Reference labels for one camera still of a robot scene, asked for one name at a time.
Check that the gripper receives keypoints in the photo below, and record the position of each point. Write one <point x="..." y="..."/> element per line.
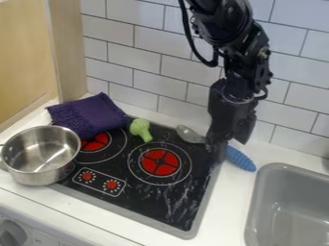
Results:
<point x="227" y="112"/>

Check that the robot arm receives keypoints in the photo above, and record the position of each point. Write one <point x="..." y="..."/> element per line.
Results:
<point x="227" y="19"/>

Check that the blue spoon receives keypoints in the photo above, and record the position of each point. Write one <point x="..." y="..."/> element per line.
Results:
<point x="240" y="158"/>

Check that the toy stove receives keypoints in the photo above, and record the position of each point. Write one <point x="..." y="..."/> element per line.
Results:
<point x="162" y="189"/>

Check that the toy sink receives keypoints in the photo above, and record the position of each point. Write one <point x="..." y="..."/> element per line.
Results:
<point x="291" y="208"/>

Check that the green toy broccoli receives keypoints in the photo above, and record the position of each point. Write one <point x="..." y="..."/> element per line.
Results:
<point x="141" y="128"/>

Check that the purple cloth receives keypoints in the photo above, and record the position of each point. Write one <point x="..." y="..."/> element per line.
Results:
<point x="88" y="113"/>

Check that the silver pot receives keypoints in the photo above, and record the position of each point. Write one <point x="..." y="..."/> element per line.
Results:
<point x="40" y="153"/>

